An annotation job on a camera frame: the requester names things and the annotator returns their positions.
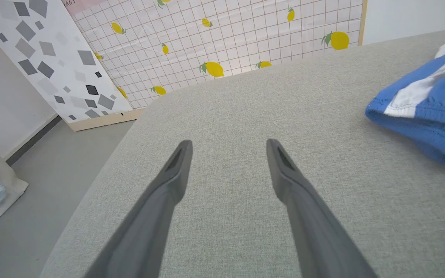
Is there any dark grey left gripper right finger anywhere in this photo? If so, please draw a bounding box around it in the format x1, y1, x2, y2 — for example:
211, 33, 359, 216
266, 138, 378, 278

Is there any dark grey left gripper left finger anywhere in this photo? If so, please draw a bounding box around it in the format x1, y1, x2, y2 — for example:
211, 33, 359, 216
83, 139, 194, 278

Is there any blue white garment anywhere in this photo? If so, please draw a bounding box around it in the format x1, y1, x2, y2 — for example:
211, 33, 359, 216
365, 36, 445, 167

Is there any white fabric laundry basket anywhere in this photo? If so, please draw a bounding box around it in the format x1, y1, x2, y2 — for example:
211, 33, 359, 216
0, 149, 29, 231

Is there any grey terrazzo print panel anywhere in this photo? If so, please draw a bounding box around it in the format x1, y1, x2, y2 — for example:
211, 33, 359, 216
0, 0, 146, 132

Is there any lemon print grid panel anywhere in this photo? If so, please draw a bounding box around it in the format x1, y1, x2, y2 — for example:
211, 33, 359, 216
62, 0, 368, 110

